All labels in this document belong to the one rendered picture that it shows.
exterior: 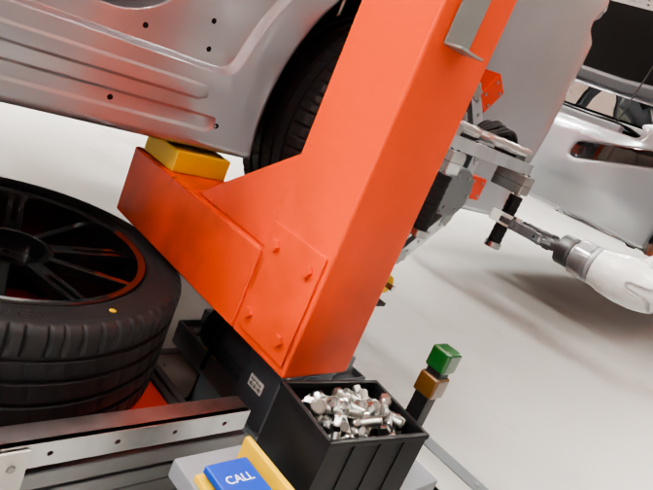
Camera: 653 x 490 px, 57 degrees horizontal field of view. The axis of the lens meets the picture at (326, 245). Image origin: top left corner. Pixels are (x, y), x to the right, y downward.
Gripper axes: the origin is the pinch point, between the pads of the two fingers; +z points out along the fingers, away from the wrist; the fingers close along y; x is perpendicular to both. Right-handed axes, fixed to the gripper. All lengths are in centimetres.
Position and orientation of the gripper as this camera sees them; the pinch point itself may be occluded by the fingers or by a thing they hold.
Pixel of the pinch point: (505, 218)
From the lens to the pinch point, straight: 162.6
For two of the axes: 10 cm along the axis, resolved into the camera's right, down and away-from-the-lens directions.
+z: -6.2, -4.5, 6.4
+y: 6.8, 0.8, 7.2
